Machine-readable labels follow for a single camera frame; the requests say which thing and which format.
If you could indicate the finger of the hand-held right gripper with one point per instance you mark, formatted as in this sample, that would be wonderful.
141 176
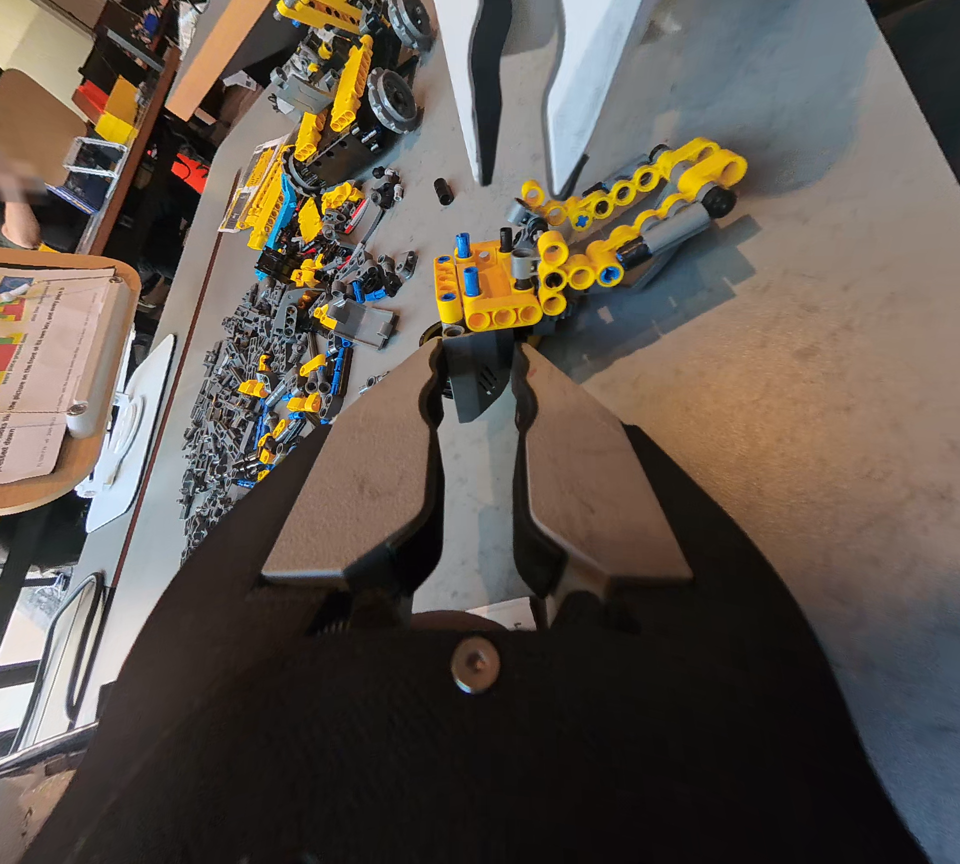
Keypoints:
607 16
457 16

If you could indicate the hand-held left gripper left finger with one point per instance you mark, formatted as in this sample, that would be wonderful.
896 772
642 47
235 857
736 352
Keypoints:
352 496

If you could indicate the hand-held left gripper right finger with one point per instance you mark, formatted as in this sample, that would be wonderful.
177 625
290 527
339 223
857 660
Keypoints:
600 496

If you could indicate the yellow brick arm with piston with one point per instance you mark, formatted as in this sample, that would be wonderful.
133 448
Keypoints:
675 174

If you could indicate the yellow brick assembly with gear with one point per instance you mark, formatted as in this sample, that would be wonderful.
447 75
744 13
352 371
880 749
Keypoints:
487 286

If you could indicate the another person's forearm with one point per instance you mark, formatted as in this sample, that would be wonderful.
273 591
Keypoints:
19 226

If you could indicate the grey desk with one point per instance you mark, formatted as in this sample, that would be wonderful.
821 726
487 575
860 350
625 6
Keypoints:
787 391

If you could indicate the yellow black brick vehicle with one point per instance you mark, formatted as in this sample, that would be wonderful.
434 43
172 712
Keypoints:
352 76

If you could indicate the pile of loose building bricks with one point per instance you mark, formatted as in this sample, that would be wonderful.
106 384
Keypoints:
247 391

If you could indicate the grey curved panel brick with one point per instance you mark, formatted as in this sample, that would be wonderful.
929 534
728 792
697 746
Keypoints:
367 324

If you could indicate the small black cylinder brick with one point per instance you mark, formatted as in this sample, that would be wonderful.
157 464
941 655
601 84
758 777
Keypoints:
444 191

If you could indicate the orange wooden table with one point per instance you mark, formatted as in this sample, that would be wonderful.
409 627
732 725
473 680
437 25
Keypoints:
247 16

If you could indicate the yellow and blue beam stack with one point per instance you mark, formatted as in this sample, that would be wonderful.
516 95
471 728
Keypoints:
274 196

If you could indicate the clear sticker sheet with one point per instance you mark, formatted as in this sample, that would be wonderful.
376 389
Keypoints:
236 196

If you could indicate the red object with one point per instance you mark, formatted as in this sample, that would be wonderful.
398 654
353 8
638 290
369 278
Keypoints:
187 172

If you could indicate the printed paper sheets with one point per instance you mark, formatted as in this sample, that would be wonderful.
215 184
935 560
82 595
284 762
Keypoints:
52 354

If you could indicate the yellow storage bin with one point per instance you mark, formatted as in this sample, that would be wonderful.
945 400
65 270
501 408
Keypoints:
116 114

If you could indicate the metal frame chair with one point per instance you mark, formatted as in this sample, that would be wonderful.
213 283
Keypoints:
60 654

